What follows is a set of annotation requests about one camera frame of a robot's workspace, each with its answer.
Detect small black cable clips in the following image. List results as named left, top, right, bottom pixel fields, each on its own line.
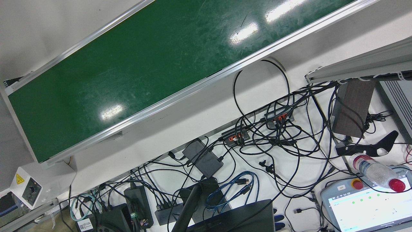
left=259, top=160, right=274, bottom=173

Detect green conveyor belt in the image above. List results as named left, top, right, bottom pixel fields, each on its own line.
left=2, top=0, right=380, bottom=169

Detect black computer monitor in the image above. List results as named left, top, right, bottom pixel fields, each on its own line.
left=186, top=199, right=276, bottom=232

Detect blue coiled cable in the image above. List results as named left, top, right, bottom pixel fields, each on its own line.
left=205, top=171, right=260, bottom=210

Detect black curved bracket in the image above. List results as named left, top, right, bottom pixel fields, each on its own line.
left=335, top=130, right=399, bottom=158

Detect black usb plug cable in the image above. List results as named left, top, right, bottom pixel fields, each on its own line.
left=293, top=206, right=324, bottom=229

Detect teal coiled cable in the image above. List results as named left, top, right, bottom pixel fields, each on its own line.
left=70, top=193, right=97, bottom=222

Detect white conveyor control box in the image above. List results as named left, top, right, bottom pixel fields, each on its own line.
left=10, top=161, right=77, bottom=210

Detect dark electrical box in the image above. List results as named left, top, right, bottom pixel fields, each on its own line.
left=0, top=190, right=20, bottom=227

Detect black monitor stand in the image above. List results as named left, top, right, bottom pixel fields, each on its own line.
left=172, top=177, right=224, bottom=232

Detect dark grey power adapter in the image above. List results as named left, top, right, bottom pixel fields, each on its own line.
left=182, top=139, right=224, bottom=178

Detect tangle of black cables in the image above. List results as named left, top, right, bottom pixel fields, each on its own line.
left=97, top=81, right=396, bottom=232

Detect grey teach pendant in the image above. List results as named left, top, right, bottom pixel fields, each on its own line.
left=320, top=165, right=412, bottom=232

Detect brown wooden block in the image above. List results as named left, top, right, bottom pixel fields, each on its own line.
left=331, top=79, right=376, bottom=139

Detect aluminium frame rail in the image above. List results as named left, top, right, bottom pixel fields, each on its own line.
left=0, top=198, right=61, bottom=232

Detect clear water bottle red cap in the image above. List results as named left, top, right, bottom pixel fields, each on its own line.
left=350, top=153, right=407, bottom=193

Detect black device white label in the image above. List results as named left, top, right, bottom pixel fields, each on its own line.
left=76, top=203, right=132, bottom=232

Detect black power brick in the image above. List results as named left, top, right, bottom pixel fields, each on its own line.
left=124, top=186, right=154, bottom=228

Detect black looped cable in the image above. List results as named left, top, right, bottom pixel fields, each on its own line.
left=233, top=60, right=291, bottom=129

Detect aluminium profile post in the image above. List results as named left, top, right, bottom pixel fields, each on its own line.
left=304, top=36, right=412, bottom=85

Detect grey vented device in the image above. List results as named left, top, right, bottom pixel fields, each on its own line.
left=376, top=80, right=412, bottom=145

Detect black multiport hub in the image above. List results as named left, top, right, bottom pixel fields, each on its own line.
left=154, top=200, right=184, bottom=226

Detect black usb hub orange ports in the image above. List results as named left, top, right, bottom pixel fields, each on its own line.
left=221, top=126, right=251, bottom=148
left=264, top=108, right=295, bottom=129

